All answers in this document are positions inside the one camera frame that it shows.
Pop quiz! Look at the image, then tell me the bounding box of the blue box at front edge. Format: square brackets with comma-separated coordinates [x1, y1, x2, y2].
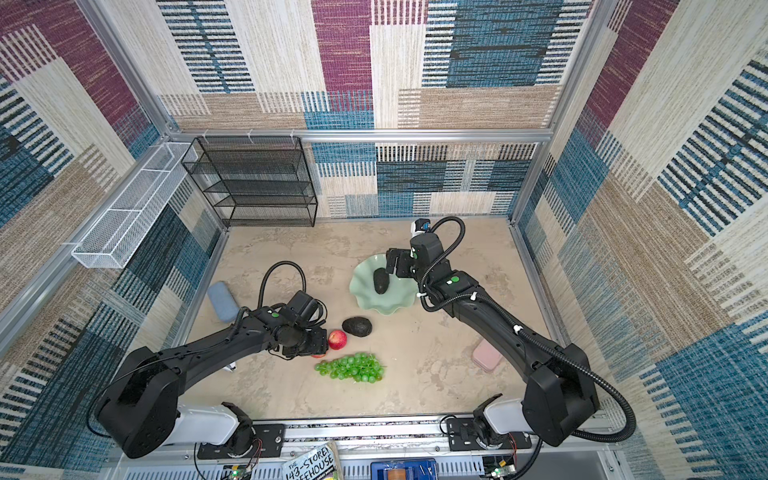
[370, 458, 439, 480]

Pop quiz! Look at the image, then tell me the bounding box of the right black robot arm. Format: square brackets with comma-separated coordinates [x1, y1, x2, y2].
[386, 233, 600, 446]

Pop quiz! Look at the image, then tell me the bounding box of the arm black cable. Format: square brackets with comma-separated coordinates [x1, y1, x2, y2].
[416, 215, 637, 444]
[256, 260, 308, 313]

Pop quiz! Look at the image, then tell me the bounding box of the pink rectangular block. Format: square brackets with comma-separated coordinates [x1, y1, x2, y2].
[471, 340, 503, 373]

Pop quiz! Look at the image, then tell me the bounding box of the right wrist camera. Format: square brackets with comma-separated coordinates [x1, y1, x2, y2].
[411, 218, 431, 237]

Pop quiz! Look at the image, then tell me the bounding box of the mint green wavy fruit bowl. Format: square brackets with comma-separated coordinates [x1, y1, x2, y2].
[349, 253, 418, 315]

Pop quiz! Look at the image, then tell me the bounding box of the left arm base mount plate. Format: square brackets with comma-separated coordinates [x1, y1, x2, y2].
[196, 423, 286, 460]

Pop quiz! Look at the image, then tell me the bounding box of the black wire mesh shelf rack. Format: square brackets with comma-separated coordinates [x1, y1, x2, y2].
[181, 136, 318, 228]

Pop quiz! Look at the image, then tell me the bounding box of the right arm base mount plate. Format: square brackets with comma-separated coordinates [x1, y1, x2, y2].
[439, 415, 533, 451]

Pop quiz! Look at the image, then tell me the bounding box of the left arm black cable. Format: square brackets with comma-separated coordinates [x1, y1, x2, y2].
[256, 260, 308, 313]

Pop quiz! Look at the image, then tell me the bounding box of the green grape bunch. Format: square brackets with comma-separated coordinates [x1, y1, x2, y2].
[314, 353, 385, 383]

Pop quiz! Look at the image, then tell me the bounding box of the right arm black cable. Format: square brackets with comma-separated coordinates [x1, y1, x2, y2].
[416, 215, 637, 444]

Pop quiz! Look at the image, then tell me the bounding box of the red apple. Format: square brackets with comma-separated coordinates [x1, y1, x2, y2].
[328, 330, 348, 350]

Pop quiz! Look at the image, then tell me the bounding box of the storey treehouse book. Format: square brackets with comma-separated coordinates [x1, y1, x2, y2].
[281, 442, 344, 480]

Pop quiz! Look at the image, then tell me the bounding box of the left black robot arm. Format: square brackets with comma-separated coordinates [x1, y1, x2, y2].
[91, 291, 328, 459]

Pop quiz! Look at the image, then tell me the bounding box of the dark avocado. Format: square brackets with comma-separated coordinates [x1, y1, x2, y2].
[373, 267, 390, 295]
[342, 316, 373, 338]

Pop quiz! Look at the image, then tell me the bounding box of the blue grey oblong sponge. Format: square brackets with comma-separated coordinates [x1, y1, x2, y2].
[207, 281, 239, 323]

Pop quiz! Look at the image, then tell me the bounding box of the white wire mesh basket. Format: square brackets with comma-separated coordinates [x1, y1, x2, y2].
[72, 142, 190, 269]

